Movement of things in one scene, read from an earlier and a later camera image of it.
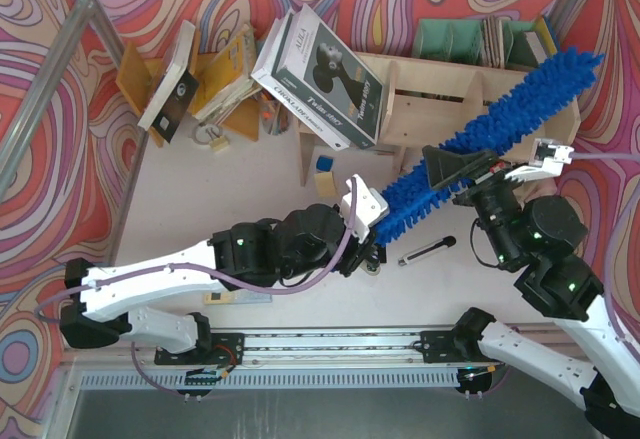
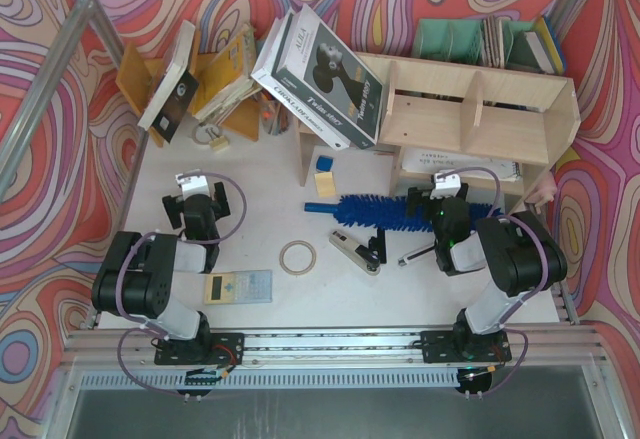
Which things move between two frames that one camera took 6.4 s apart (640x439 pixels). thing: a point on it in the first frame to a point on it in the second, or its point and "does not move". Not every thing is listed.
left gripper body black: [360, 251] to [171, 203]
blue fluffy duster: [506, 124] to [390, 212]
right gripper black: [473, 175] to [415, 199]
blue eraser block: [324, 163] does not move
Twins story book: [319, 69] does not move
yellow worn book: [230, 79] does not move
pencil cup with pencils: [274, 114] does not move
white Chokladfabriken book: [290, 99] does not move
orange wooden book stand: [138, 75] does not move
